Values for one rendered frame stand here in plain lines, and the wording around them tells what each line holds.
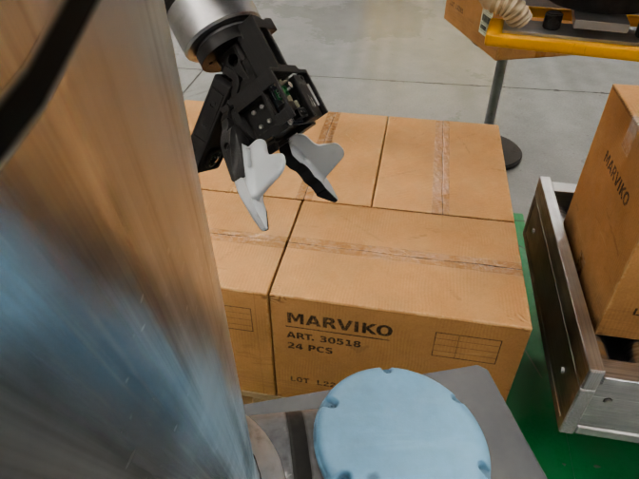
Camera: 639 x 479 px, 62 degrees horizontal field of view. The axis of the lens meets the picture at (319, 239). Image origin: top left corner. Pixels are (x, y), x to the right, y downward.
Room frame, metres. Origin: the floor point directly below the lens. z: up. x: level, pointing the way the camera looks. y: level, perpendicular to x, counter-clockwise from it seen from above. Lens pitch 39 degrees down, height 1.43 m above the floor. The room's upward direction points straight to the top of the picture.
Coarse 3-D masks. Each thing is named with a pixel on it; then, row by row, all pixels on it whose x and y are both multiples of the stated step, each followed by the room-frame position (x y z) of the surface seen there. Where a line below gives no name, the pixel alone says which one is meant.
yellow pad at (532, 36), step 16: (560, 16) 0.90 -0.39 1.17; (496, 32) 0.90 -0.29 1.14; (512, 32) 0.90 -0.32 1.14; (528, 32) 0.89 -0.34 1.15; (544, 32) 0.89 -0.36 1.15; (560, 32) 0.89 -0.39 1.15; (576, 32) 0.89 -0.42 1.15; (592, 32) 0.89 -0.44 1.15; (608, 32) 0.89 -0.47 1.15; (528, 48) 0.87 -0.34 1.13; (544, 48) 0.87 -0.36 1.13; (560, 48) 0.86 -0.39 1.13; (576, 48) 0.85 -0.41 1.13; (592, 48) 0.84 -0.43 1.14; (608, 48) 0.84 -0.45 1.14; (624, 48) 0.83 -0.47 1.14
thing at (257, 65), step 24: (240, 24) 0.55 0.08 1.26; (264, 24) 0.55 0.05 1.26; (216, 48) 0.54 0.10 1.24; (240, 48) 0.55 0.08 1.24; (264, 48) 0.53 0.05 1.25; (240, 72) 0.54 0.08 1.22; (264, 72) 0.50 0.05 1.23; (288, 72) 0.52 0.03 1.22; (240, 96) 0.50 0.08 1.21; (264, 96) 0.49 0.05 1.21; (288, 96) 0.51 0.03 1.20; (312, 96) 0.53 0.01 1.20; (240, 120) 0.50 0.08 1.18; (264, 120) 0.50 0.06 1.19; (288, 120) 0.47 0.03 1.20; (312, 120) 0.51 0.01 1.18
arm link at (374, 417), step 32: (352, 384) 0.29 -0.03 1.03; (384, 384) 0.29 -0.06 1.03; (416, 384) 0.29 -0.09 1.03; (288, 416) 0.28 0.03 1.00; (320, 416) 0.25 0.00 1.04; (352, 416) 0.26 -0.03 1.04; (384, 416) 0.26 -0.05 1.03; (416, 416) 0.26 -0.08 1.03; (448, 416) 0.26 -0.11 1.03; (320, 448) 0.23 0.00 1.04; (352, 448) 0.23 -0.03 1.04; (384, 448) 0.23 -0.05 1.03; (416, 448) 0.23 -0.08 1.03; (448, 448) 0.23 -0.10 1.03; (480, 448) 0.23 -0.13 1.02
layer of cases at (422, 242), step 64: (192, 128) 1.74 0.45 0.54; (320, 128) 1.74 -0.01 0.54; (384, 128) 1.74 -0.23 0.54; (448, 128) 1.74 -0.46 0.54; (384, 192) 1.33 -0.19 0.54; (448, 192) 1.33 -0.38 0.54; (256, 256) 1.04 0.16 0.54; (320, 256) 1.04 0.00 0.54; (384, 256) 1.04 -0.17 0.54; (448, 256) 1.04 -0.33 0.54; (512, 256) 1.04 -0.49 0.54; (256, 320) 0.91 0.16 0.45; (320, 320) 0.88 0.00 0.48; (384, 320) 0.85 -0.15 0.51; (448, 320) 0.82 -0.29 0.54; (512, 320) 0.82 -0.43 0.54; (256, 384) 0.91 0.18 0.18; (320, 384) 0.88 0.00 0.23; (512, 384) 0.79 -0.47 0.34
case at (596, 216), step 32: (608, 128) 1.09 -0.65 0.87; (608, 160) 1.03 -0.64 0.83; (576, 192) 1.14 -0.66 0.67; (608, 192) 0.97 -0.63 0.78; (576, 224) 1.07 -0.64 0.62; (608, 224) 0.91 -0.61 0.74; (576, 256) 1.00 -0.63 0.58; (608, 256) 0.85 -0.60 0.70; (608, 288) 0.80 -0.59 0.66; (608, 320) 0.77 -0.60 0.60
